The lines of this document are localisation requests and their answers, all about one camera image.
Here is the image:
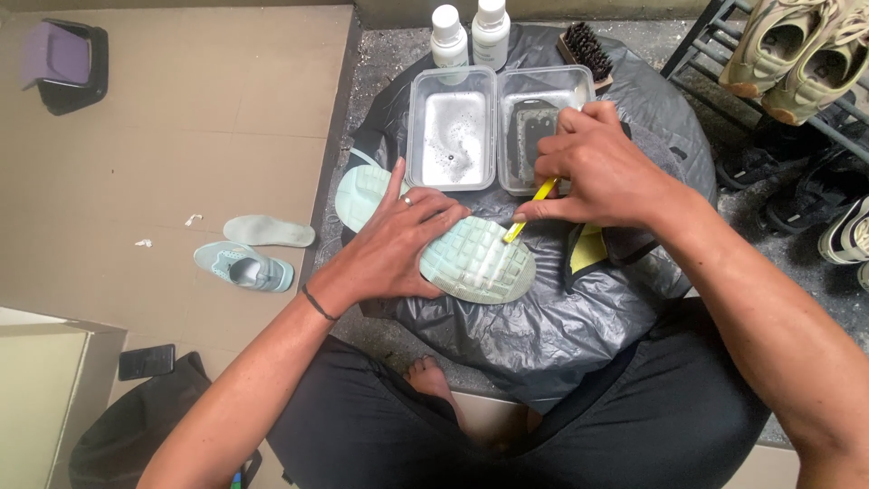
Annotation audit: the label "person's left hand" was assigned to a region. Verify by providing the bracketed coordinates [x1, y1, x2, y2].
[304, 158, 473, 320]

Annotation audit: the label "person's right hand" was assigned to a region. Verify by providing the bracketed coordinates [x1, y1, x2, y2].
[512, 102, 688, 232]

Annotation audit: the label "mint sneaker with ridged sole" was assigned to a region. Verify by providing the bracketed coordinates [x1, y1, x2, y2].
[334, 165, 537, 304]

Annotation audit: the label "yellow toothbrush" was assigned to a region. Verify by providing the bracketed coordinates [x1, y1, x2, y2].
[502, 177, 562, 245]

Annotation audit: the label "yellow and black cloth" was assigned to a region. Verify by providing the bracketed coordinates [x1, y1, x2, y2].
[564, 222, 610, 294]

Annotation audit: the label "black wrist band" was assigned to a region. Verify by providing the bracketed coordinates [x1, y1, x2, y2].
[301, 283, 339, 322]

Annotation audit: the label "dark grey scrub pad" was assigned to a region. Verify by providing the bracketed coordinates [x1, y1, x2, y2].
[507, 98, 562, 186]

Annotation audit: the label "mint sneaker with open top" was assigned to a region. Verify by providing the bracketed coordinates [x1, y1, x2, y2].
[193, 240, 296, 293]

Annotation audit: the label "pale grey insole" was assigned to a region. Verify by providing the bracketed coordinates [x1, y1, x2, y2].
[222, 215, 317, 249]

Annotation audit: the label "clear plastic tub with pad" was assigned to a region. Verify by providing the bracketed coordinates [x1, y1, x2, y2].
[497, 64, 597, 197]

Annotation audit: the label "wooden bristle brush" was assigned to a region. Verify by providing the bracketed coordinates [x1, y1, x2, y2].
[556, 22, 615, 95]

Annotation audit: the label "person's bare foot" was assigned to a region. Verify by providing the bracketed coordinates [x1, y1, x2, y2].
[403, 355, 471, 439]

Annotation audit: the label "clear plastic tub with foam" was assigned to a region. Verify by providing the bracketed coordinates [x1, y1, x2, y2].
[406, 65, 499, 193]

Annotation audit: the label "black sandal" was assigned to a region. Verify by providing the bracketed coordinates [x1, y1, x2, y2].
[716, 114, 819, 192]
[759, 148, 869, 236]

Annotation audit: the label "dark metal shoe rack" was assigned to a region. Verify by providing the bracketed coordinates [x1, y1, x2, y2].
[660, 0, 869, 165]

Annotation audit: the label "black plastic bag cover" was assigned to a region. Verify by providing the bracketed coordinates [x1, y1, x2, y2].
[341, 23, 720, 403]

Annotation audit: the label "white plastic bottle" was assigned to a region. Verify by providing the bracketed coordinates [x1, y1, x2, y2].
[471, 0, 512, 73]
[430, 4, 470, 70]

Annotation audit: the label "beige sneaker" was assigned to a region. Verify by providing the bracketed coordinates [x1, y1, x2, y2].
[761, 0, 869, 127]
[718, 0, 828, 100]

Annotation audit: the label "person's black shorts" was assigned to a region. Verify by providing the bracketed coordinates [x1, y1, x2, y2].
[267, 297, 773, 489]

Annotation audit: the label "white and black sneaker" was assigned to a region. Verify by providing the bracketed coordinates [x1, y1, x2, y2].
[817, 196, 869, 266]

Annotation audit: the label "black smartphone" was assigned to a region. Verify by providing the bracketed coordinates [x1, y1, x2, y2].
[117, 344, 177, 382]

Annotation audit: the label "black backpack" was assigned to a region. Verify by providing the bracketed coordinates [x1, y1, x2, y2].
[68, 351, 263, 489]

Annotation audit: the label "black bin with purple lid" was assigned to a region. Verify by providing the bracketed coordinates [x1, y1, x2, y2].
[18, 18, 110, 117]

